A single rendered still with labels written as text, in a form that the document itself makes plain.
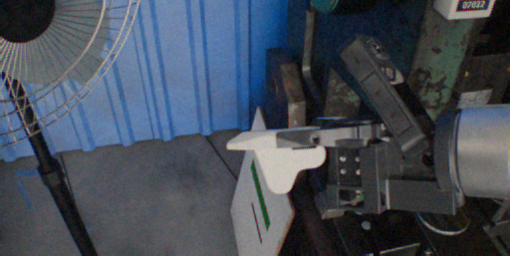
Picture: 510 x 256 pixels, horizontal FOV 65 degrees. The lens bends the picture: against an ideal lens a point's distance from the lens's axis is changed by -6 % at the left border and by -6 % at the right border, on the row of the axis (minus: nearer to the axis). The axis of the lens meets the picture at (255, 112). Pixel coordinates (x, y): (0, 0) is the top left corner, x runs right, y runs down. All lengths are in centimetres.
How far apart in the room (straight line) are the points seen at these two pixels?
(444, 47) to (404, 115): 33
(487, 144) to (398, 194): 9
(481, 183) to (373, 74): 13
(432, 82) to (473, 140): 39
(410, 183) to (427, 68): 34
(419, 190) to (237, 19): 163
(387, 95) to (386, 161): 6
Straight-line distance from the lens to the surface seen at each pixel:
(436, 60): 70
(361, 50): 38
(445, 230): 101
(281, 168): 39
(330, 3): 64
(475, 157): 34
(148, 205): 202
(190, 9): 188
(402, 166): 39
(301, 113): 117
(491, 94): 90
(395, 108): 37
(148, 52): 196
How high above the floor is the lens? 154
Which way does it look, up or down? 39 degrees down
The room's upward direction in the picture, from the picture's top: straight up
